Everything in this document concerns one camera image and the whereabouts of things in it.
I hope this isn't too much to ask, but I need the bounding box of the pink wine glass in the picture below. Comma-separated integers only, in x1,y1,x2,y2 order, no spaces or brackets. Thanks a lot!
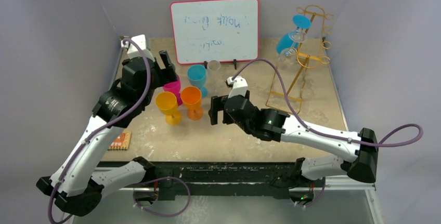
162,76,183,106

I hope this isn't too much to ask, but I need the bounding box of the light blue wine glass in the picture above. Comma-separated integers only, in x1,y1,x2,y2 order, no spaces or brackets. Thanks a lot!
187,64,208,98

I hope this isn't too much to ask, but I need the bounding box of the yellow wine glass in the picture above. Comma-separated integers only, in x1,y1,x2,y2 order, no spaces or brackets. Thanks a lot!
155,91,182,125

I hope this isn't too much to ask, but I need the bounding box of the clear wine glass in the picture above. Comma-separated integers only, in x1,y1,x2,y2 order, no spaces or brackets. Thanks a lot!
206,60,222,97
276,29,306,63

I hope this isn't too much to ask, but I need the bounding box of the orange wine glass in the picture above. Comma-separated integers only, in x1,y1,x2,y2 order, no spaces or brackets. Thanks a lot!
181,86,203,121

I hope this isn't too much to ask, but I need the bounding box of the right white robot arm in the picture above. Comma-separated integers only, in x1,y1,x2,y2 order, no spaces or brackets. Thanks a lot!
209,95,378,186

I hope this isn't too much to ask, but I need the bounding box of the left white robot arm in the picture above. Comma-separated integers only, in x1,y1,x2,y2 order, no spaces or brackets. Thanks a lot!
36,50,177,216

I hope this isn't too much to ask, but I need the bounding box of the rear blue wine glass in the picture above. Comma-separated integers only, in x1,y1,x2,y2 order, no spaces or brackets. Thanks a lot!
292,15,312,33

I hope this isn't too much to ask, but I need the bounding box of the red framed whiteboard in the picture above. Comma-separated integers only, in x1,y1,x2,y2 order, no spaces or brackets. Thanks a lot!
170,0,260,65

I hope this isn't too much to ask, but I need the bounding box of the orange small circuit board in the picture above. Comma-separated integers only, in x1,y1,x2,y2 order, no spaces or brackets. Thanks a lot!
108,131,132,151

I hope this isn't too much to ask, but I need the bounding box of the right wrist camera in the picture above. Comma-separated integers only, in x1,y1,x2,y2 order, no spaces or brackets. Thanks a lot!
226,75,249,98

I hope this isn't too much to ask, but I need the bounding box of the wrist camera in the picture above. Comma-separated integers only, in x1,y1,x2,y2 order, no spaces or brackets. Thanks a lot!
226,75,249,98
122,34,155,61

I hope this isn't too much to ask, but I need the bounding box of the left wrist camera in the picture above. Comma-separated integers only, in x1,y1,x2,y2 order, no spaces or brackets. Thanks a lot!
122,34,155,61

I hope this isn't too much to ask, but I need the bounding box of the gold wire wine glass rack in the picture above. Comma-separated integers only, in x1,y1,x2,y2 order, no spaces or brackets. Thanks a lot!
276,4,334,113

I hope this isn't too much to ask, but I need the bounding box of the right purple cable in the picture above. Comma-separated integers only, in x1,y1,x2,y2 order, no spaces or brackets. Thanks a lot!
230,59,424,209

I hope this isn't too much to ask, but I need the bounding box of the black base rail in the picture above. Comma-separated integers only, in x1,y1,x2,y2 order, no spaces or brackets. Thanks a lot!
135,162,314,203

